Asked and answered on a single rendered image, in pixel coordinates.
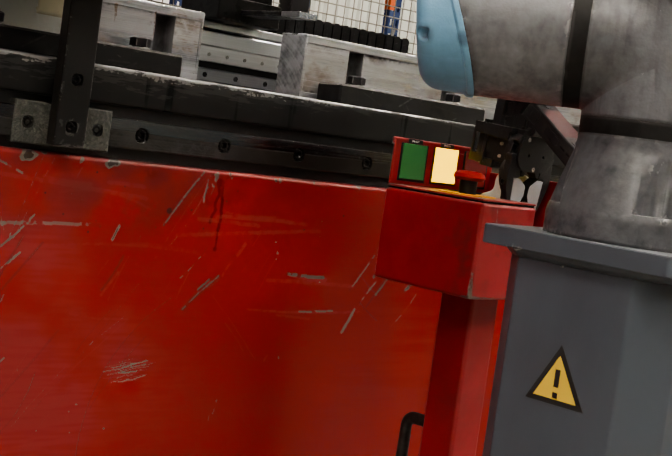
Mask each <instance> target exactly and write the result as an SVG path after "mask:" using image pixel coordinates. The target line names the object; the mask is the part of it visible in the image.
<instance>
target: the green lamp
mask: <svg viewBox="0 0 672 456"><path fill-rule="evenodd" d="M427 149H428V146H423V145H416V144H409V143H404V146H403V153H402V160H401V167H400V174H399V178H403V179H412V180H421V181H423V177H424V170H425V163H426V156H427Z"/></svg>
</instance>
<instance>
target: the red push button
mask: <svg viewBox="0 0 672 456"><path fill-rule="evenodd" d="M454 178H456V179H460V185H459V193H464V194H471V195H476V191H477V184H478V182H484V181H485V179H486V178H485V175H483V174H482V173H480V172H475V171H468V170H458V171H455V173H454Z"/></svg>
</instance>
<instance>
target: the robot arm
mask: <svg viewBox="0 0 672 456"><path fill-rule="evenodd" d="M416 39H417V58H418V67H419V72H420V75H421V77H422V79H423V81H424V82H425V83H426V84H427V85H428V86H430V87H431V88H434V89H437V90H442V91H448V92H454V93H460V94H464V95H465V96H466V97H469V98H472V97H473V96H480V97H488V98H496V99H497V104H496V108H495V113H494V118H493V120H492V119H486V118H485V120H484V121H479V120H476V124H475V129H474V134H473V139H472V144H471V148H470V153H469V158H468V159H472V160H475V161H477V162H480V163H479V164H481V165H485V166H488V167H494V168H496V166H498V167H500V168H499V174H498V175H497V177H496V180H495V185H494V188H493V189H492V190H491V191H488V192H485V193H482V194H481V195H485V196H491V197H495V198H500V199H506V200H512V201H518V202H527V203H530V204H535V205H536V206H534V209H535V211H537V210H538V208H539V206H540V204H541V201H542V199H543V197H544V195H545V193H546V191H547V189H548V186H549V182H550V178H551V170H552V165H553V162H554V159H553V152H554V153H555V154H556V155H557V157H558V158H559V159H560V160H561V162H562V163H563V164H564V166H565V168H564V170H563V172H562V174H561V177H560V179H559V181H558V183H557V185H556V187H555V189H554V192H553V194H552V196H551V199H550V200H549V201H548V203H547V206H546V209H545V216H544V222H543V229H542V230H543V231H546V232H549V233H553V234H557V235H562V236H567V237H572V238H577V239H582V240H588V241H593V242H599V243H605V244H611V245H617V246H624V247H630V248H637V249H644V250H651V251H658V252H665V253H672V0H417V10H416ZM555 106H558V107H567V108H575V109H580V110H581V118H580V125H579V132H577V131H576V130H575V129H574V128H573V127H572V125H571V124H570V123H569V122H568V121H567V120H566V118H565V117H564V116H563V115H562V114H561V113H560V111H559V110H558V109H557V108H556V107H555ZM477 132H480V137H479V142H478V147H477V151H476V152H475V151H474V147H475V142H476V137H477ZM526 172H527V174H528V175H529V178H528V177H527V176H526V175H525V173H526Z"/></svg>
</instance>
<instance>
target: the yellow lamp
mask: <svg viewBox="0 0 672 456"><path fill-rule="evenodd" d="M458 153H459V151H458V150H451V149H444V148H437V147H436V152H435V159H434V166H433V173H432V180H431V182H439V183H447V184H454V181H455V178H454V173H455V171H456V167H457V160H458Z"/></svg>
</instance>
